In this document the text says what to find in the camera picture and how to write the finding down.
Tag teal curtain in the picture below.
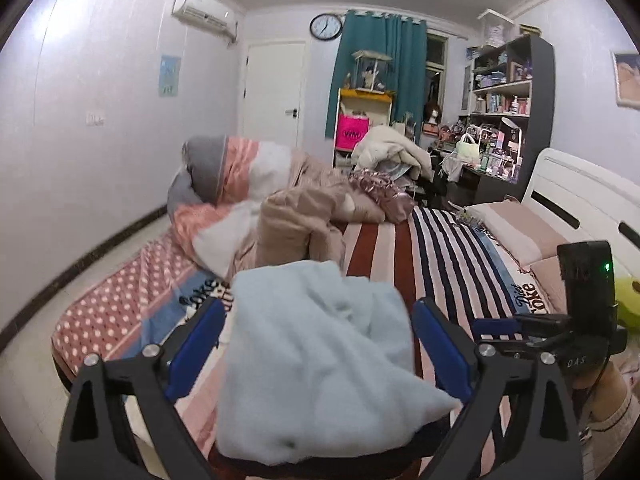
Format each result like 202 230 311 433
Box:
324 10 427 139

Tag brown-pink crumpled duvet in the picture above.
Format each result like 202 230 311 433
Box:
167 136 385 278

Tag round wall clock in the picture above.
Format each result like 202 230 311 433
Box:
309 13 343 41

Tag light blue sweater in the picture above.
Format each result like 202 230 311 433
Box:
216 261 459 466

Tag cream clothes pile on chair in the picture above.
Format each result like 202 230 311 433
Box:
352 126 434 181

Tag mannequin head with wig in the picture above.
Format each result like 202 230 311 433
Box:
422 101 442 136

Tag framed wall picture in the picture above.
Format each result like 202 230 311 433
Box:
612 52 640 110

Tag pink ribbed pillow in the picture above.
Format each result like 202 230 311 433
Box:
529 256 567 314

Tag dark desk with bookshelf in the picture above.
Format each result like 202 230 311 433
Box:
428 35 555 209

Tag white door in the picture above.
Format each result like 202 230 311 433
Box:
241 41 306 148

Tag pink shopping bag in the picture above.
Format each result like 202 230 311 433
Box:
335 115 370 151

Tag blue wall poster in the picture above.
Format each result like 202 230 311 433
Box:
158 54 181 98

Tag yellow-topped white shelf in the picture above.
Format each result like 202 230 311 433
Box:
332 89 394 169

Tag person's right hand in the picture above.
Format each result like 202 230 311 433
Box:
573 362 628 420

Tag white bed headboard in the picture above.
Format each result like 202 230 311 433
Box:
522 148 640 278

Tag white wall air conditioner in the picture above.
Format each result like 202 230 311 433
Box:
171 0 238 44

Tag green plush toy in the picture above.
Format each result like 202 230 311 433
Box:
614 278 640 333

